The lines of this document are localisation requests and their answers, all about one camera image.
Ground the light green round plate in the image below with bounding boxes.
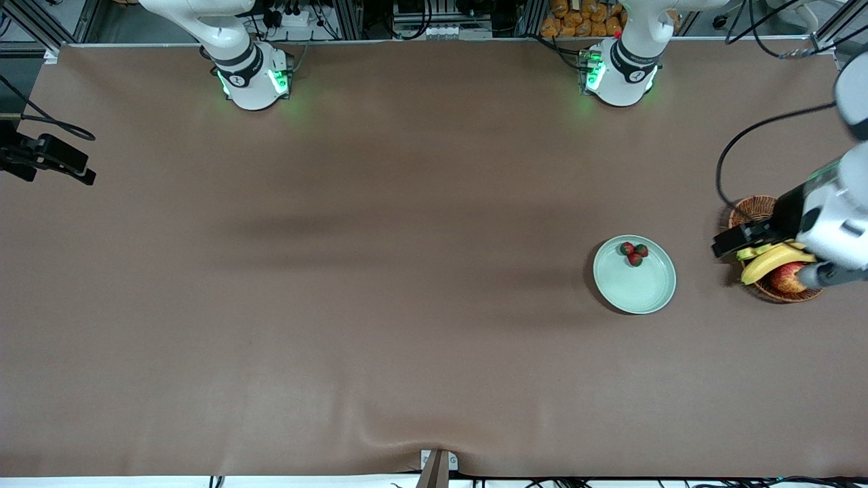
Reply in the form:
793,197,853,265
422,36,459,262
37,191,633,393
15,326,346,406
593,235,677,315

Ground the brown wicker basket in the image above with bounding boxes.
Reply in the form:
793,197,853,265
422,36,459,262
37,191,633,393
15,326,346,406
728,196,825,304

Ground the red apple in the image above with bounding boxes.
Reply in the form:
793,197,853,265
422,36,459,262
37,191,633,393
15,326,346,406
770,263,811,294

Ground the white power strip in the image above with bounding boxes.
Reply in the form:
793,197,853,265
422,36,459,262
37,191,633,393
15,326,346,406
268,3,319,28

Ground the bag of orange buns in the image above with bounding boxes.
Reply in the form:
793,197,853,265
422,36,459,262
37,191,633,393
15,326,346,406
540,0,628,38

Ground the brown table cloth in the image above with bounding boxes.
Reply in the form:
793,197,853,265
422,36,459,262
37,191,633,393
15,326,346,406
0,37,868,479

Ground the white connector block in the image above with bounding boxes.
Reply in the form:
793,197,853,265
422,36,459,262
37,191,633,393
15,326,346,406
393,24,493,40

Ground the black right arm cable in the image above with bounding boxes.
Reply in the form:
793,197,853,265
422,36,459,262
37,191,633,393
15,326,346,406
0,73,96,142

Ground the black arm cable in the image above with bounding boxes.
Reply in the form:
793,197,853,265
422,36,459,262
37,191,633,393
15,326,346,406
0,73,96,142
716,102,842,224

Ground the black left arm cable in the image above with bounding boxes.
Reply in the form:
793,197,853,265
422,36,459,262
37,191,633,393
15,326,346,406
716,102,842,224

